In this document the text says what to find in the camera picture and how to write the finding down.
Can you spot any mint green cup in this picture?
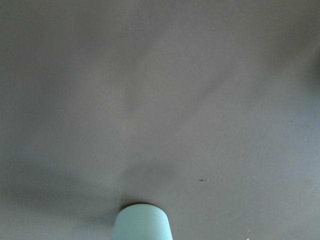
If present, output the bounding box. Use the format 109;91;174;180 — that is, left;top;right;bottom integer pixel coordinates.
111;203;173;240

